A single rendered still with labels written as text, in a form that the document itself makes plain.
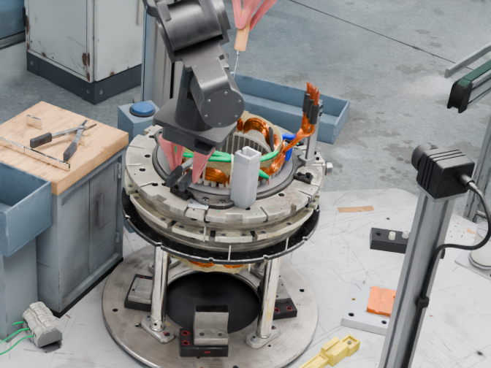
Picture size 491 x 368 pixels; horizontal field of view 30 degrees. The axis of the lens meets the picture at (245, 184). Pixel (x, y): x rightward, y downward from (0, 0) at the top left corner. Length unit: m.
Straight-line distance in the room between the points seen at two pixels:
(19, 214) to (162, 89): 0.59
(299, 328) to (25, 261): 0.48
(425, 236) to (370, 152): 2.77
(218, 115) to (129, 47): 2.81
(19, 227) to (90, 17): 2.37
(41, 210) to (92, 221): 0.17
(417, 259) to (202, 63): 0.36
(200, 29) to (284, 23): 3.72
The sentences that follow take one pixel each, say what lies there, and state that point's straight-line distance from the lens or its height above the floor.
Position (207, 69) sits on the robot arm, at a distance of 1.14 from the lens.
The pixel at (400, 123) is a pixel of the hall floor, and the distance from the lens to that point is 4.04.
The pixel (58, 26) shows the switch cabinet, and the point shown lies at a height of 0.28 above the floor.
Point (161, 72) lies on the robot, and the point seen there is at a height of 1.03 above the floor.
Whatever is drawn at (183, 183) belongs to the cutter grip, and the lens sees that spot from 1.27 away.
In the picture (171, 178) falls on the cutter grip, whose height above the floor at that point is 1.18.
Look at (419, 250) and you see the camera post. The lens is 1.03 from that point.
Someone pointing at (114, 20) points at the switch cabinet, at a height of 0.36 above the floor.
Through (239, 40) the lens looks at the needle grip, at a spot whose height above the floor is 1.31.
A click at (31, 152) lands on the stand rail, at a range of 1.53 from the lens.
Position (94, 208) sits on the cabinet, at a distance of 1.62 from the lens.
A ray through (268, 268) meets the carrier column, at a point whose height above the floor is 0.96.
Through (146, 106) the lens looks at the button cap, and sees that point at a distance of 1.74.
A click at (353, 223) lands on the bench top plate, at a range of 1.94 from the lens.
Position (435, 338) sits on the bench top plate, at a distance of 1.71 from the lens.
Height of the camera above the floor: 1.87
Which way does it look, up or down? 33 degrees down
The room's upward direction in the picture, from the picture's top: 6 degrees clockwise
